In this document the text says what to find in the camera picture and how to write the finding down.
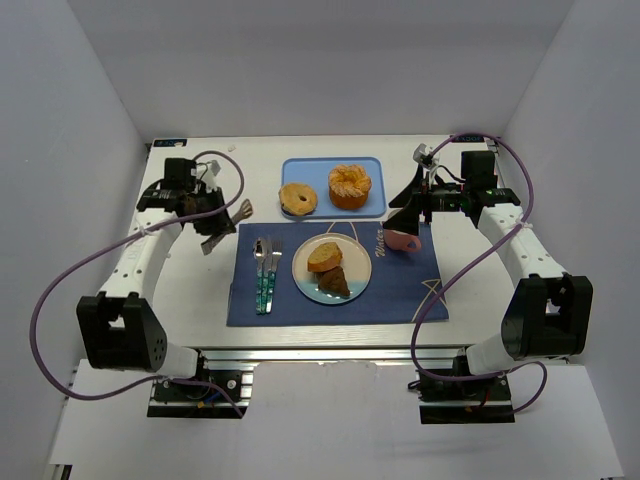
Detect metal tongs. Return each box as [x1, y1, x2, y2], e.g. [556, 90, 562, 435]
[201, 199, 253, 255]

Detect sliced toast bread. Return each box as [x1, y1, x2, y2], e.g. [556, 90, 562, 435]
[307, 242, 343, 273]

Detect brown croissant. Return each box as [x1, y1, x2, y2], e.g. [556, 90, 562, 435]
[315, 266, 351, 298]

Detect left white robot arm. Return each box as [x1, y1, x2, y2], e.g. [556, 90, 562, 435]
[76, 156, 236, 379]

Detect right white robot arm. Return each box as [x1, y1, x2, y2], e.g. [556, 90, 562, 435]
[383, 145, 593, 379]

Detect round bagel bread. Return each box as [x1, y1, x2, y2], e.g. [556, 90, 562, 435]
[278, 182, 318, 216]

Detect pink mug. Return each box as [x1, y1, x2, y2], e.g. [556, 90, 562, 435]
[383, 229, 422, 253]

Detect right blue label sticker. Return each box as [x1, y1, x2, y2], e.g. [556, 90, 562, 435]
[451, 134, 485, 143]

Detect blue label sticker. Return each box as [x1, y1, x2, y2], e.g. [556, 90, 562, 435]
[451, 134, 485, 143]
[152, 139, 187, 148]

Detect white and blue plate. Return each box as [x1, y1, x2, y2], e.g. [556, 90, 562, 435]
[292, 233, 372, 306]

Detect round orange sugared bun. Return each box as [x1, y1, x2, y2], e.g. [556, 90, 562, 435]
[328, 164, 372, 210]

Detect left blue label sticker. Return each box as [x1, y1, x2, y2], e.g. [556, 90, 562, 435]
[152, 139, 187, 148]

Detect blue plastic tray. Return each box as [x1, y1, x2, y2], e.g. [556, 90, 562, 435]
[281, 157, 387, 220]

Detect blue cloth placemat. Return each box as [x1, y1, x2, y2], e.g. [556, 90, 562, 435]
[227, 221, 441, 327]

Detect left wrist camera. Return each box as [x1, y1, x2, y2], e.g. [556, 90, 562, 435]
[196, 160, 221, 190]

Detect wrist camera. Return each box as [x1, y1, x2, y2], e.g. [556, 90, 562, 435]
[412, 143, 439, 170]
[196, 160, 221, 190]

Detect spoon with green handle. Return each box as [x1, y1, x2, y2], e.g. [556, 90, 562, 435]
[253, 237, 266, 315]

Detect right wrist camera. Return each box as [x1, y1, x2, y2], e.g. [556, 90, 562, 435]
[412, 143, 439, 170]

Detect fork with green handle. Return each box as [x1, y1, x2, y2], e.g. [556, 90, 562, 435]
[266, 239, 283, 314]

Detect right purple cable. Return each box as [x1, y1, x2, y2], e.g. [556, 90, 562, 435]
[409, 130, 547, 414]

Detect purple cable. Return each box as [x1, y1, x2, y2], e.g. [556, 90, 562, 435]
[29, 150, 246, 417]
[409, 130, 547, 414]

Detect aluminium table edge rail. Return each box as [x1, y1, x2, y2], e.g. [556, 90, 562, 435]
[92, 342, 571, 374]

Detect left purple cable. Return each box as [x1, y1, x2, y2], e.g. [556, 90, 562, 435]
[29, 150, 246, 417]

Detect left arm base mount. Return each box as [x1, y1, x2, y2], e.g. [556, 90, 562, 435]
[147, 351, 255, 419]

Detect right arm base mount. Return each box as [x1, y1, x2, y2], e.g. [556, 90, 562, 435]
[407, 354, 515, 425]

